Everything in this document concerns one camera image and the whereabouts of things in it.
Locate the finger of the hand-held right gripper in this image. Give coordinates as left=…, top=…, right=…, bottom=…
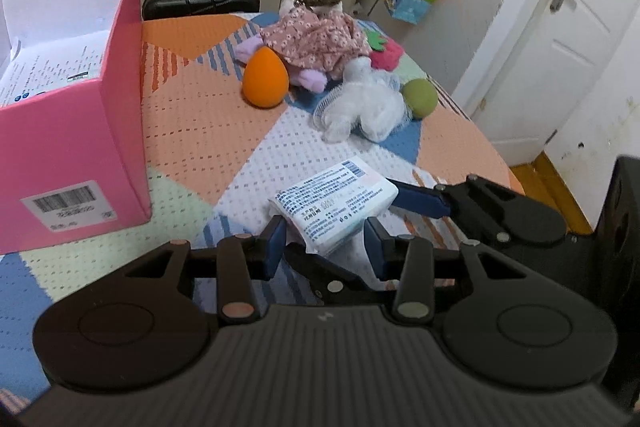
left=387, top=174, right=573, bottom=253
left=285, top=244, right=397, bottom=299

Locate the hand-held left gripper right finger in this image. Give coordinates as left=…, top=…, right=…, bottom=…
left=364, top=216, right=538, bottom=322

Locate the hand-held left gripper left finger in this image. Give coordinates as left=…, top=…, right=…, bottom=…
left=120, top=216, right=287, bottom=326

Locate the white printed tissue pack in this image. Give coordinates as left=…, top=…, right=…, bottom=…
left=268, top=155, right=399, bottom=256

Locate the green ball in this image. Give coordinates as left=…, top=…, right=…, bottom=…
left=402, top=78, right=439, bottom=118

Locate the white mesh bath sponge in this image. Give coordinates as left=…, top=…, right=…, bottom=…
left=313, top=57, right=416, bottom=142

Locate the pink strawberry plush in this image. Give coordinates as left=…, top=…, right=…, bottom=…
left=357, top=29, right=405, bottom=72

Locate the purple plush toy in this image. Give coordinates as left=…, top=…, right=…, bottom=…
left=235, top=34, right=332, bottom=94

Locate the orange egg-shaped sponge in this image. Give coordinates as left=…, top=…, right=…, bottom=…
left=242, top=47, right=291, bottom=109

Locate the plush dog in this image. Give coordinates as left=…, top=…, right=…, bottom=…
left=260, top=0, right=373, bottom=72

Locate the pink cardboard box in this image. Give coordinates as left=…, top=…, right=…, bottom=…
left=0, top=0, right=153, bottom=255

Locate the printed white paper sheet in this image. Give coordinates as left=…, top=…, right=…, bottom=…
left=0, top=32, right=107, bottom=108

